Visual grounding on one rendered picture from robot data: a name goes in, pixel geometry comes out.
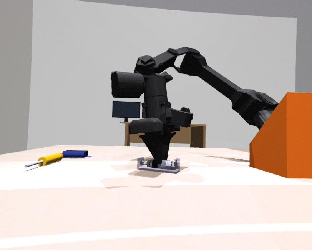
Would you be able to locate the grey battery holder with spring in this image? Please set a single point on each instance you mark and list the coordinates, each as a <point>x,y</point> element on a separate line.
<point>143,165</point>

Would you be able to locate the white cylindrical battery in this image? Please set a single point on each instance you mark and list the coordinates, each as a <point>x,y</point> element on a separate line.
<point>152,163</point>

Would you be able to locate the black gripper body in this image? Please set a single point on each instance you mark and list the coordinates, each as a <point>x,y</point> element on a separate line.
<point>152,123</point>

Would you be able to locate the yellow-handled screwdriver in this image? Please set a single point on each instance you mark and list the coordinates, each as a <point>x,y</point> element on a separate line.
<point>47,160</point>

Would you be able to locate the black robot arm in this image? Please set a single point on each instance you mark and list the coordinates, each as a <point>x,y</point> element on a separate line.
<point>254,107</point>

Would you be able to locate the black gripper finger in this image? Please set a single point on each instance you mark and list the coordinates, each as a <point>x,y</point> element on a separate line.
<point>166,143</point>
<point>154,143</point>

